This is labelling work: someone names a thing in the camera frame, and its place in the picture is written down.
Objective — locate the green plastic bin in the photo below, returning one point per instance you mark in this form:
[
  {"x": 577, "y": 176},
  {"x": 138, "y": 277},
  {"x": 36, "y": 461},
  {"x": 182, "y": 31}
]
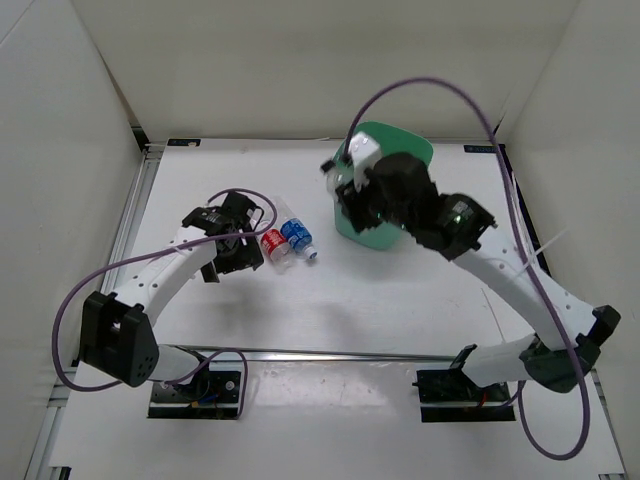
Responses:
[{"x": 391, "y": 140}]

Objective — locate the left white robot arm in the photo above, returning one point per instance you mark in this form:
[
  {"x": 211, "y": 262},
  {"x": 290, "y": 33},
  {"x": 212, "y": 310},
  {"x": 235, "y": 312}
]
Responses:
[{"x": 117, "y": 331}]

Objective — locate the red label plastic bottle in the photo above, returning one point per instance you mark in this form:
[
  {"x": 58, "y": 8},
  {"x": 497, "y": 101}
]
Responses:
[{"x": 275, "y": 247}]

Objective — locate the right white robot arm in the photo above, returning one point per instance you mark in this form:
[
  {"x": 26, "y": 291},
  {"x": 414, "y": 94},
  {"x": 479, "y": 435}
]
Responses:
[{"x": 567, "y": 333}]

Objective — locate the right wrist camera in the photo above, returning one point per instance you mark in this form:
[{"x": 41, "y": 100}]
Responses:
[{"x": 364, "y": 153}]

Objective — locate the right blue corner label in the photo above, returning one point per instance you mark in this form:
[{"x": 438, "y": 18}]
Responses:
[{"x": 479, "y": 149}]

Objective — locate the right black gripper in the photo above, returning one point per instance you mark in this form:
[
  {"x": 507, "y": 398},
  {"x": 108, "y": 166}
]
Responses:
[{"x": 354, "y": 208}]

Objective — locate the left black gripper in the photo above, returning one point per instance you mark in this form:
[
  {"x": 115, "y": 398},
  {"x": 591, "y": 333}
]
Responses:
[{"x": 249, "y": 255}]

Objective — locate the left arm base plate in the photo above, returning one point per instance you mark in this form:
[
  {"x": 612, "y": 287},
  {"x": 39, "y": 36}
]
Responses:
[{"x": 214, "y": 395}]

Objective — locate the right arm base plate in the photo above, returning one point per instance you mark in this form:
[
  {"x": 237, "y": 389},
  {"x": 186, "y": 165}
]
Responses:
[{"x": 447, "y": 395}]

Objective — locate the white zip tie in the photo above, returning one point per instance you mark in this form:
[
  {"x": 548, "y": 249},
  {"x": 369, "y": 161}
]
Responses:
[{"x": 533, "y": 258}]

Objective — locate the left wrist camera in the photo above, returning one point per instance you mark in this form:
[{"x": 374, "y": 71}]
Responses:
[{"x": 212, "y": 205}]

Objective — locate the blue label plastic bottle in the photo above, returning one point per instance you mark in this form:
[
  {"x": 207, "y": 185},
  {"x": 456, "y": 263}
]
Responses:
[{"x": 294, "y": 231}]

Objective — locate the blue corner label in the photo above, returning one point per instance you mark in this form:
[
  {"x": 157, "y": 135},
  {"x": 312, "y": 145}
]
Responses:
[
  {"x": 479, "y": 149},
  {"x": 183, "y": 142}
]

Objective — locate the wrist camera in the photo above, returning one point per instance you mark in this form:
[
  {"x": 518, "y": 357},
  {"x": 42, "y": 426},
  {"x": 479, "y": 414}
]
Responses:
[
  {"x": 212, "y": 205},
  {"x": 364, "y": 153}
]

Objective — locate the left blue corner label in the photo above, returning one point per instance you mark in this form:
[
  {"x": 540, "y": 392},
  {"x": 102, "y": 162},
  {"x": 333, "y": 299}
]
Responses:
[{"x": 183, "y": 142}]

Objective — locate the black label clear bottle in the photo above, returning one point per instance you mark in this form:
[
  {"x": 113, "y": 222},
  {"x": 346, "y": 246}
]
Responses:
[{"x": 335, "y": 177}]

